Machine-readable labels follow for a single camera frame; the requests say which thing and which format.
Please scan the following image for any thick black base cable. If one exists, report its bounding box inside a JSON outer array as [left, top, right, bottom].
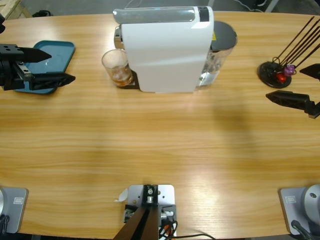
[[0, 214, 11, 232], [291, 219, 313, 240]]

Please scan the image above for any clear drinking glass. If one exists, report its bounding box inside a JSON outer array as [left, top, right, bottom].
[[101, 49, 135, 88]]

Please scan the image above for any purple coffee capsule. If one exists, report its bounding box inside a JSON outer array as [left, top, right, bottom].
[[283, 64, 297, 77]]

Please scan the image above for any black capsule holder with rods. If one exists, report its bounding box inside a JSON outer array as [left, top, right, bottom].
[[257, 16, 320, 90]]

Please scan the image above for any orange and white cable bundle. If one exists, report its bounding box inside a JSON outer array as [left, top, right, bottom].
[[158, 219, 179, 238]]

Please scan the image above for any clear water tank black lid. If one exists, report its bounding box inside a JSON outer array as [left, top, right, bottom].
[[198, 20, 238, 88]]

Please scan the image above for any thin black cable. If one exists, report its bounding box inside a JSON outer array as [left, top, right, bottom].
[[172, 233, 217, 240]]

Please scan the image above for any black object on floor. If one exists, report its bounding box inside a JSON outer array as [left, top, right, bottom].
[[32, 9, 53, 18]]

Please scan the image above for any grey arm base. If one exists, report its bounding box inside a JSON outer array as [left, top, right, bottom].
[[279, 184, 320, 236], [0, 187, 29, 234]]

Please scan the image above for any teal plastic tray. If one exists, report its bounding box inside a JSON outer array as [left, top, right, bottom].
[[13, 40, 76, 96]]

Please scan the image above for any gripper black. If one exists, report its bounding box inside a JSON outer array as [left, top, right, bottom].
[[265, 63, 320, 120], [0, 43, 76, 91]]

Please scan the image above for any white capsule coffee machine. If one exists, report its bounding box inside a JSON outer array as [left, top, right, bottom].
[[111, 6, 215, 95]]

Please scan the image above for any dark camera post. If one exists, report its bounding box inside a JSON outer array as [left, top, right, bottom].
[[112, 184, 160, 240]]

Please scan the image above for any chrome coffee machine lever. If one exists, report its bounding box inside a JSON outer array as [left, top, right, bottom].
[[112, 6, 196, 24]]

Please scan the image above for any white paper tag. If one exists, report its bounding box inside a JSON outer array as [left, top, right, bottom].
[[114, 188, 129, 203]]

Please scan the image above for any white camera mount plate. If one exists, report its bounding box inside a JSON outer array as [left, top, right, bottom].
[[124, 184, 178, 238]]

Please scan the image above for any grey metal frame leg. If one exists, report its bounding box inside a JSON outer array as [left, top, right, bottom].
[[264, 0, 279, 13]]

